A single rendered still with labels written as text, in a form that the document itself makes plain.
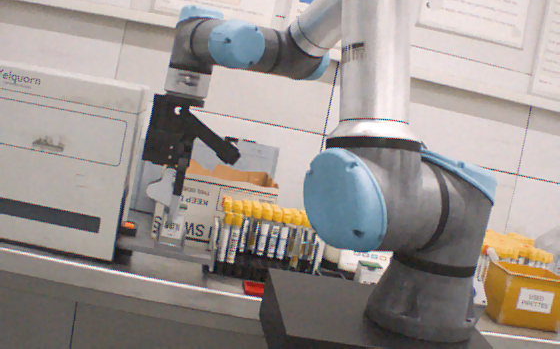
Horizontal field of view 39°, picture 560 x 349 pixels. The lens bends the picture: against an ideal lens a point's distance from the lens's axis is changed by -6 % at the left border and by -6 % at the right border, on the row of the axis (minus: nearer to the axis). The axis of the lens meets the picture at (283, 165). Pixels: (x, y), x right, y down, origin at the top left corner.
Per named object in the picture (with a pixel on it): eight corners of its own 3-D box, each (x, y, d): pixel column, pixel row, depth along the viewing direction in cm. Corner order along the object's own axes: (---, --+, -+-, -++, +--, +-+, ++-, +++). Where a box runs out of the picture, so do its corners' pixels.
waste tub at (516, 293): (496, 324, 149) (509, 272, 148) (476, 306, 162) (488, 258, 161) (560, 333, 150) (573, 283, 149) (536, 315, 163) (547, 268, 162)
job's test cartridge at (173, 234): (157, 242, 139) (164, 206, 139) (158, 237, 144) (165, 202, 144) (181, 247, 140) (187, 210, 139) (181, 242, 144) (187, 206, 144)
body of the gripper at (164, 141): (143, 159, 144) (156, 91, 143) (191, 169, 145) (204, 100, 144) (140, 164, 136) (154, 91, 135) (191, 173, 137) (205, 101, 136)
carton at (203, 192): (147, 238, 166) (160, 164, 165) (154, 216, 195) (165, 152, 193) (268, 261, 169) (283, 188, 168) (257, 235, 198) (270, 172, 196)
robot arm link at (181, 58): (196, 3, 133) (172, 3, 139) (182, 69, 133) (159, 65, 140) (236, 13, 137) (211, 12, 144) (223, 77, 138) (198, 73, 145)
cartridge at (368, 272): (354, 300, 148) (363, 264, 148) (350, 294, 153) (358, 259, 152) (376, 303, 149) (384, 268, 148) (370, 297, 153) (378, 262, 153)
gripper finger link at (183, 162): (170, 196, 140) (180, 145, 141) (180, 198, 140) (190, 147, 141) (170, 193, 135) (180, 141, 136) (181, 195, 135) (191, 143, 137)
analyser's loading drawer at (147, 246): (93, 248, 137) (98, 218, 137) (98, 240, 144) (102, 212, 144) (212, 271, 140) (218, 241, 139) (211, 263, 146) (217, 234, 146)
